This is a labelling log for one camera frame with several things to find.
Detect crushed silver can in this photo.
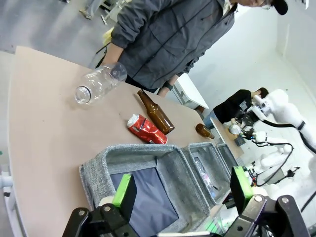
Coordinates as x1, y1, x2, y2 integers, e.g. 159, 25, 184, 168
229, 123, 243, 135

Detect grey fabric basket labelled Bottle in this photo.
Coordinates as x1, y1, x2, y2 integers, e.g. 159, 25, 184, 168
79, 144, 212, 237

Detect clear plastic bottle with label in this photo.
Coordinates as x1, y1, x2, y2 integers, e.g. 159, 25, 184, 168
194, 157, 219, 196

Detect person's right forearm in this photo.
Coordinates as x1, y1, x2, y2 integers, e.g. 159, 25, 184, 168
105, 42, 124, 61

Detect brown glass bottle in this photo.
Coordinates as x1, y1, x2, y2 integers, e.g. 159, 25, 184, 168
195, 123, 215, 140
137, 89, 175, 135

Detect grey fabric basket labelled Plastic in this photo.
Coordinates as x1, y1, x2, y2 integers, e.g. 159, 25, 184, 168
181, 142, 234, 208

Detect crushed red can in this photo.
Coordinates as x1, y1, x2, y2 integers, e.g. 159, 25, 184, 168
126, 114, 168, 145

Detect large clear plastic bottle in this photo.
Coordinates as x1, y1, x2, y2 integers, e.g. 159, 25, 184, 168
74, 62, 128, 106

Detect person's left forearm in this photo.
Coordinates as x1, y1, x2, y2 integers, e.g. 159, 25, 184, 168
161, 74, 179, 90

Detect black cap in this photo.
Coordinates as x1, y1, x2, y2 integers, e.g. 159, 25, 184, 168
270, 0, 289, 16

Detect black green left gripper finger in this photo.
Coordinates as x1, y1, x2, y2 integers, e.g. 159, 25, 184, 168
63, 173, 138, 237

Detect pale yellow bag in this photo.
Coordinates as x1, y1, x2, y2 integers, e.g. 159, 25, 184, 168
102, 26, 116, 47

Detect white Bottle label card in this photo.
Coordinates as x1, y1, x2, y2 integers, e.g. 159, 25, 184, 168
209, 203, 239, 234

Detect seated person in black shirt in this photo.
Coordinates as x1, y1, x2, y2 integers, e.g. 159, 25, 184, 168
212, 87, 270, 129

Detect grey fabric basket labelled Can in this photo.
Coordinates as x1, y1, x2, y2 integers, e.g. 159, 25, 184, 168
216, 143, 239, 171

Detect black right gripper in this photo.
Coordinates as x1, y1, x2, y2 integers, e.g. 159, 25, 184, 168
223, 111, 310, 237

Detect person in grey jacket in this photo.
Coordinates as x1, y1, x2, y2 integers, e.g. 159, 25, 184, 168
110, 0, 288, 91

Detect person's right hand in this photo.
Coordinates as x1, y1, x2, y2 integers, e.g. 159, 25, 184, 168
100, 58, 121, 69

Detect large white table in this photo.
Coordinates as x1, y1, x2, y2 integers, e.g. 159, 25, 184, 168
172, 73, 209, 112

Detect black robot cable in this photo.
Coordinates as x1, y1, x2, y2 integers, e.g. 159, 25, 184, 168
255, 142, 301, 187

